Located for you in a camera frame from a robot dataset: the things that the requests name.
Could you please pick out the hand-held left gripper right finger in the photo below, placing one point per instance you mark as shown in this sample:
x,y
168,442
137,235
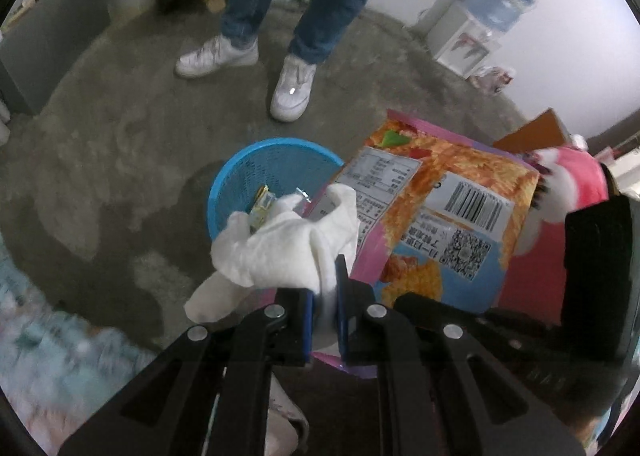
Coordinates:
x,y
342,306

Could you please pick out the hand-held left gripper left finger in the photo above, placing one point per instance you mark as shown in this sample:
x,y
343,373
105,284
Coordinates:
x,y
307,331

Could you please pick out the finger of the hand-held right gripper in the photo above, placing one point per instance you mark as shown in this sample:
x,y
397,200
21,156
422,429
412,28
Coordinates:
x,y
515,336

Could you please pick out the white tissue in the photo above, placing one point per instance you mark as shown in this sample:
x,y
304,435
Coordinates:
x,y
280,256

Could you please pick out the orange pink snack bag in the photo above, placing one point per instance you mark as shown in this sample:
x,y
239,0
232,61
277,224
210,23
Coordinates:
x,y
450,216

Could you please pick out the blue plastic basket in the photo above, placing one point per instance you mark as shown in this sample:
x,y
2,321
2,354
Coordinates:
x,y
260,161

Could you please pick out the pink plush toy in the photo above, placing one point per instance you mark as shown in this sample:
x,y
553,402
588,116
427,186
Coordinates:
x,y
582,176

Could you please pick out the small yellow packet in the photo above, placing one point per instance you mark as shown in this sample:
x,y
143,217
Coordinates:
x,y
261,206

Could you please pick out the brown cardboard box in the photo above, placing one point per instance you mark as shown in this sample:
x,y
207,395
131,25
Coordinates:
x,y
540,133

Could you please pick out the pink white packet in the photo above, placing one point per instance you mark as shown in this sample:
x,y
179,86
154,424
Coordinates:
x,y
495,78

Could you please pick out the floral tablecloth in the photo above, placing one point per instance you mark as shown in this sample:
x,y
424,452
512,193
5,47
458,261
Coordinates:
x,y
50,361

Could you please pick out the white water dispenser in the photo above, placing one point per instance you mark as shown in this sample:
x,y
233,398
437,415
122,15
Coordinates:
x,y
460,36

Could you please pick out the grey cabinet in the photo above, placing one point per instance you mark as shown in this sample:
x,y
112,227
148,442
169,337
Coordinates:
x,y
55,51

